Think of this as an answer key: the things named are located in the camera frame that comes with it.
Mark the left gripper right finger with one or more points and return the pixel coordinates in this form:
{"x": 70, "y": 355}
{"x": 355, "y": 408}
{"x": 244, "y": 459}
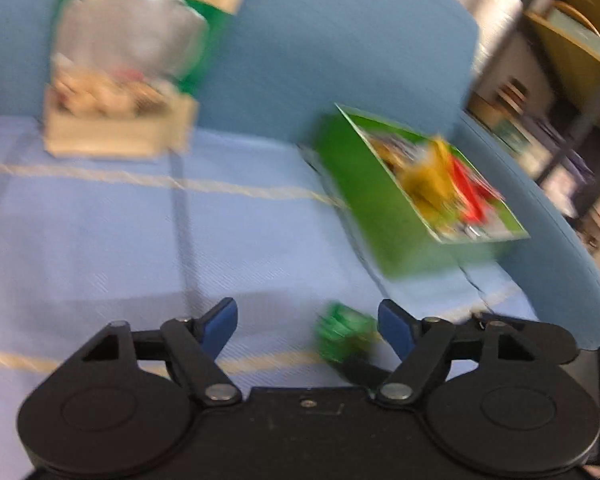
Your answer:
{"x": 422, "y": 346}

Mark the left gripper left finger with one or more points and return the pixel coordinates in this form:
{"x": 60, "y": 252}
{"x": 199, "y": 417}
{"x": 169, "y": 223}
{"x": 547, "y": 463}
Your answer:
{"x": 193, "y": 347}

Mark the small green snack packet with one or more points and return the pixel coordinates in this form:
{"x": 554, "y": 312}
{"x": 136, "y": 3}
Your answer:
{"x": 342, "y": 332}

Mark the yellow snack packet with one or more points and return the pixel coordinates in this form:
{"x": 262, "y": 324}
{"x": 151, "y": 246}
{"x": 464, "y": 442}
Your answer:
{"x": 424, "y": 172}

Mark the green white cardboard box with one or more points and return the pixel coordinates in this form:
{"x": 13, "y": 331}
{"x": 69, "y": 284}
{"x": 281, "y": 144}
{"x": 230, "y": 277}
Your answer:
{"x": 399, "y": 239}

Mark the red white snack packet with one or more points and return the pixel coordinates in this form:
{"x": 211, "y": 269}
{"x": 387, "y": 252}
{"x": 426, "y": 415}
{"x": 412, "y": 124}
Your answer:
{"x": 477, "y": 197}

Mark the light blue checked blanket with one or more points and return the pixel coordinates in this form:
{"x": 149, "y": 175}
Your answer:
{"x": 84, "y": 243}

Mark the dark metal shelf unit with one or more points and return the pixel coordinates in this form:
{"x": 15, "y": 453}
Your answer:
{"x": 542, "y": 101}

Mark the blue fabric sofa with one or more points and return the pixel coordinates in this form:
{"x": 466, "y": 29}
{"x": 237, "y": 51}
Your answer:
{"x": 284, "y": 64}

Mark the large beige snack bag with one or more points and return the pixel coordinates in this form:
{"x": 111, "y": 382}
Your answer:
{"x": 124, "y": 75}

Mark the white plastic cup stack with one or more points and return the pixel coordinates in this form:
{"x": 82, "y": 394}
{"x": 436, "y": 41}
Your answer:
{"x": 496, "y": 20}

